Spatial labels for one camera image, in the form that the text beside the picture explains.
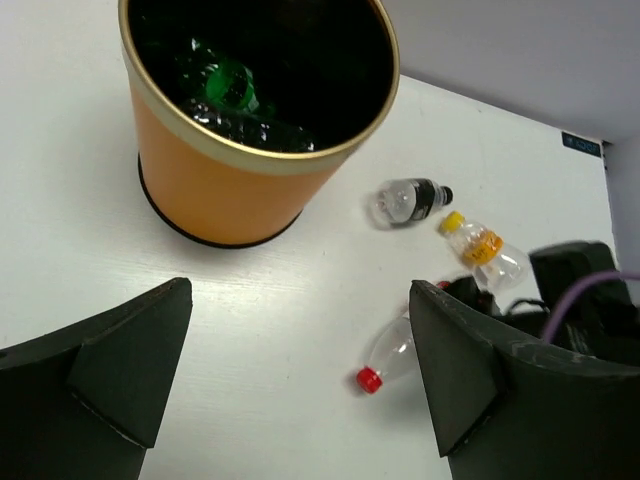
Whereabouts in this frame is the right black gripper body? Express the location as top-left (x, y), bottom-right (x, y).
top-left (437, 276), bottom-right (550, 335)

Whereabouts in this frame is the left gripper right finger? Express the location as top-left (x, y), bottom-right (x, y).
top-left (409, 280), bottom-right (639, 480)

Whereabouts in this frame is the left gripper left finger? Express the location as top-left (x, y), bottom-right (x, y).
top-left (1, 278), bottom-right (193, 479)

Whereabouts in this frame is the large red-label clear bottle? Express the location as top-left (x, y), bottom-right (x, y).
top-left (355, 302), bottom-right (419, 395)

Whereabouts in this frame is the black-label small clear bottle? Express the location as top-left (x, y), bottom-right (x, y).
top-left (369, 178), bottom-right (454, 228)

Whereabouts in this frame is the small red-label clear bottle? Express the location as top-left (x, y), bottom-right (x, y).
top-left (179, 98), bottom-right (320, 153)

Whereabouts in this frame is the green plastic bottle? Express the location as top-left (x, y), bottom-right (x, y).
top-left (173, 37), bottom-right (276, 117)

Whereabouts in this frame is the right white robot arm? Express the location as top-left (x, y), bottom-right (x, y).
top-left (438, 241), bottom-right (639, 366)

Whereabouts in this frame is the orange cylindrical bin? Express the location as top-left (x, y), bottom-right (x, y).
top-left (118, 1), bottom-right (399, 248)

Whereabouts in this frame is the yellow-cap orange-label bottle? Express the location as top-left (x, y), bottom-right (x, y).
top-left (439, 211), bottom-right (529, 293)

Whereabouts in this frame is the right blue corner sticker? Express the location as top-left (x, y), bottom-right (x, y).
top-left (561, 131), bottom-right (602, 158)

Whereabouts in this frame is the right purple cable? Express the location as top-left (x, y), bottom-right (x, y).
top-left (543, 269), bottom-right (640, 346)

